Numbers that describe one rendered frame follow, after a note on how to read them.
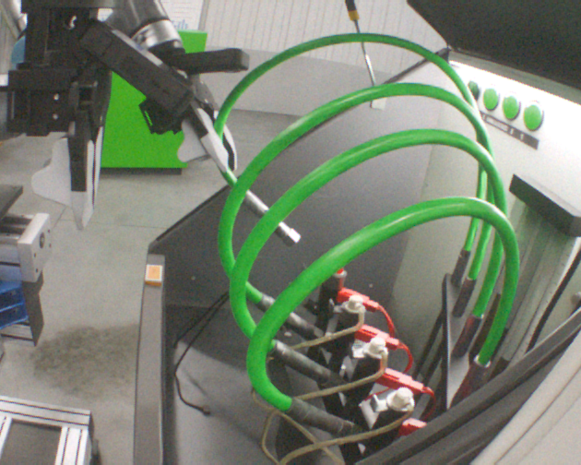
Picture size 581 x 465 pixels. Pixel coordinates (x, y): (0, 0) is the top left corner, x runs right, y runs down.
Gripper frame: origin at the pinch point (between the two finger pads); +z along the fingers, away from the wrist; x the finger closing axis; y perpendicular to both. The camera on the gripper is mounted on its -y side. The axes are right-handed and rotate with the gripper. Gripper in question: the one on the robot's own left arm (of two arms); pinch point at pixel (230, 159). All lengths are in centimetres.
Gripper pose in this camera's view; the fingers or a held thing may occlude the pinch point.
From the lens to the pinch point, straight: 61.9
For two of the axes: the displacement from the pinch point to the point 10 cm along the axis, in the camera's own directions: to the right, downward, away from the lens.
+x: -2.6, 1.6, -9.5
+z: 4.8, 8.8, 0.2
